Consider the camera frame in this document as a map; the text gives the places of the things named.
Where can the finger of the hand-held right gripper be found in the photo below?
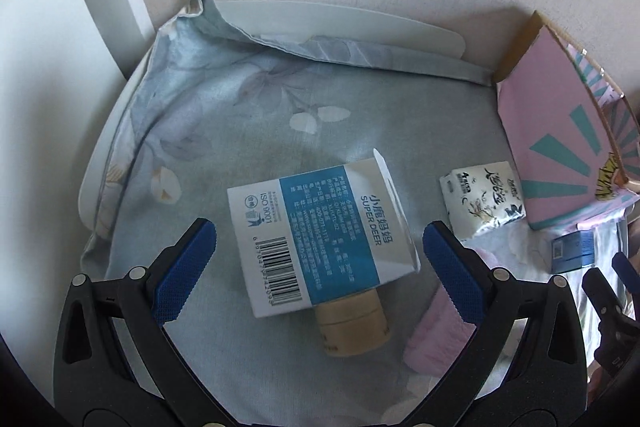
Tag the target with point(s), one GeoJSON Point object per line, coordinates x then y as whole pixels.
{"type": "Point", "coordinates": [629, 274]}
{"type": "Point", "coordinates": [602, 299]}

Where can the floral bed sheet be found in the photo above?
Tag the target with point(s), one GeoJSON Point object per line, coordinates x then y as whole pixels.
{"type": "Point", "coordinates": [225, 117]}

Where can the white and blue carton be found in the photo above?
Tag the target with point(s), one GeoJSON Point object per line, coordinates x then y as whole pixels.
{"type": "Point", "coordinates": [320, 247]}

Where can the beige cylindrical jar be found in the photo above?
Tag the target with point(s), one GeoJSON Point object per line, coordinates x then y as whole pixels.
{"type": "Point", "coordinates": [350, 327]}

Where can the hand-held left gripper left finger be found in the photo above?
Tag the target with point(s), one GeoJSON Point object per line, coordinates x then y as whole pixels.
{"type": "Point", "coordinates": [185, 272]}

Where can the small blue box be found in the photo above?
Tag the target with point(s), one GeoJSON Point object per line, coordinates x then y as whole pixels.
{"type": "Point", "coordinates": [575, 252]}

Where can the pink fluffy cloth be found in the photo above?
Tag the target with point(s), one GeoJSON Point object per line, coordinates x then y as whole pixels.
{"type": "Point", "coordinates": [430, 342]}

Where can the pink striped cardboard box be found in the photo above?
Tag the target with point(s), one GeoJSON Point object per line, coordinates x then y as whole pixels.
{"type": "Point", "coordinates": [540, 117]}

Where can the white wardrobe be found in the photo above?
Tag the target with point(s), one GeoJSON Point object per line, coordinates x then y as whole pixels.
{"type": "Point", "coordinates": [50, 82]}

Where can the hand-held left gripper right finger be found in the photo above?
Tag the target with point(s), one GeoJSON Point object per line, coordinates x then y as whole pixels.
{"type": "Point", "coordinates": [452, 277]}

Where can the white printed tissue pack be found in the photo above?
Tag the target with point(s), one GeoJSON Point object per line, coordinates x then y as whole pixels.
{"type": "Point", "coordinates": [480, 202]}

